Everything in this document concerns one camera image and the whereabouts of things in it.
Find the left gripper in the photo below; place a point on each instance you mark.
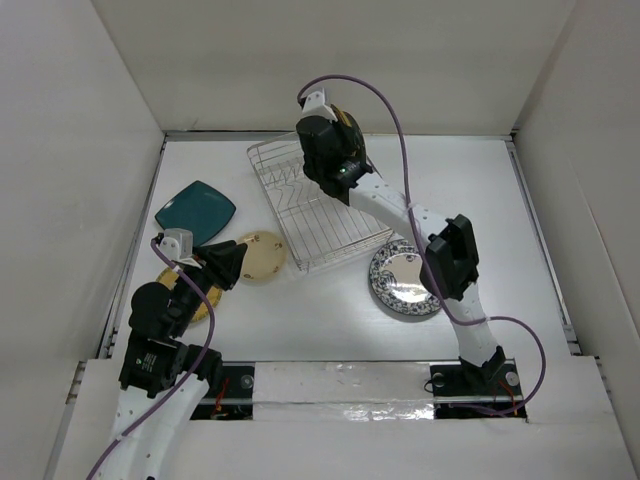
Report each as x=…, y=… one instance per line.
x=220, y=260

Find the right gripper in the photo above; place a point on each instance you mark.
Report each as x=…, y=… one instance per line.
x=346, y=133

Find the cream plate with characters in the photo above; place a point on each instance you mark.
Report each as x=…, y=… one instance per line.
x=265, y=256

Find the brown gold patterned plate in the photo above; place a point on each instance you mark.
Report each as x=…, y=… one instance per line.
x=352, y=144

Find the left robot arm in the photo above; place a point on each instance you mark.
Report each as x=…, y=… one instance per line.
x=162, y=380

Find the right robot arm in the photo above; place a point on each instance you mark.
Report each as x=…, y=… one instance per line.
x=449, y=270

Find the yellow plate under left arm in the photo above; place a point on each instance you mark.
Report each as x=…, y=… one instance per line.
x=168, y=278

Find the square teal plate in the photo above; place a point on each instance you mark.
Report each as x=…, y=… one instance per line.
x=198, y=208

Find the blue floral white plate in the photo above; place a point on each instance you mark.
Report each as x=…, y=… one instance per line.
x=394, y=279

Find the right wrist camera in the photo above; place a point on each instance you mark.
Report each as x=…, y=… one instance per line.
x=316, y=104

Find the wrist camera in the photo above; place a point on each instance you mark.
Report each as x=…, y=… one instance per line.
x=176, y=244
x=316, y=104

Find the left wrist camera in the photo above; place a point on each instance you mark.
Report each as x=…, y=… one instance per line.
x=176, y=244

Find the wire dish rack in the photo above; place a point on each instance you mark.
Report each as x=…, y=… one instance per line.
x=318, y=229

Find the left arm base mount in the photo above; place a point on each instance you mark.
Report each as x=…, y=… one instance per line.
x=232, y=398

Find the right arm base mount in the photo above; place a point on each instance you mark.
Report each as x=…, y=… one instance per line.
x=455, y=398

